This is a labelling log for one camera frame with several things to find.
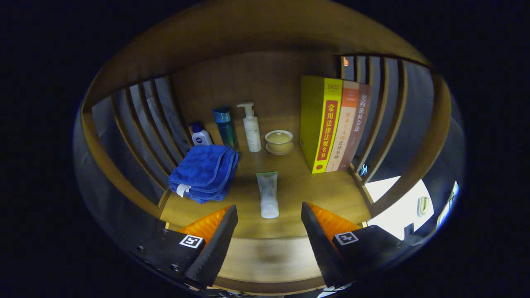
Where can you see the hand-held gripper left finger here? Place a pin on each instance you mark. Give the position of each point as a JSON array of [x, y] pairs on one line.
[[217, 248]]

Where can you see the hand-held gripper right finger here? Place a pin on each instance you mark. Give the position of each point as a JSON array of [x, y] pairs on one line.
[[321, 248]]

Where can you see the wooden drawer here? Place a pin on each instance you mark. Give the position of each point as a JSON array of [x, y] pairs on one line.
[[269, 256]]

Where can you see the white squeeze tube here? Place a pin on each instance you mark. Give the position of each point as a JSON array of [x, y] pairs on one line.
[[268, 198]]

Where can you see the white side cabinet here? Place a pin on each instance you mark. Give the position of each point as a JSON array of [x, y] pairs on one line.
[[397, 211]]

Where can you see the wooden cabinet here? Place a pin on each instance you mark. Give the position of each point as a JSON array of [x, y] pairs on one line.
[[256, 78]]

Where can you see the blue folded towel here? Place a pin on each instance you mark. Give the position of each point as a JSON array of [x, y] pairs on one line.
[[203, 169]]

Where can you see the beige saucer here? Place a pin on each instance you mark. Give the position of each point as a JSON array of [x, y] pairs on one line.
[[279, 152]]

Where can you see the small white blue-capped bottle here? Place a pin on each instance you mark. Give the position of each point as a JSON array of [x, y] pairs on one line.
[[201, 136]]

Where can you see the beige lidded tea cup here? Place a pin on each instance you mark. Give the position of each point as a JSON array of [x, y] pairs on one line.
[[278, 138]]

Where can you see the orange and white book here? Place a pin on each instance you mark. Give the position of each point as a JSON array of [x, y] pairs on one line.
[[343, 132]]

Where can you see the teal bottle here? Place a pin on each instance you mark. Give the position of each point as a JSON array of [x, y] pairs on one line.
[[225, 128]]

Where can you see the white pump bottle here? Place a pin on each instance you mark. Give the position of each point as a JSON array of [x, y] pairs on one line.
[[252, 132]]

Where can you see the yellow book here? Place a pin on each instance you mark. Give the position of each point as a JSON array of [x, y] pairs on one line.
[[319, 124]]

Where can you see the brown book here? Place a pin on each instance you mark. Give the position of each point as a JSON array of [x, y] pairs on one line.
[[359, 120]]

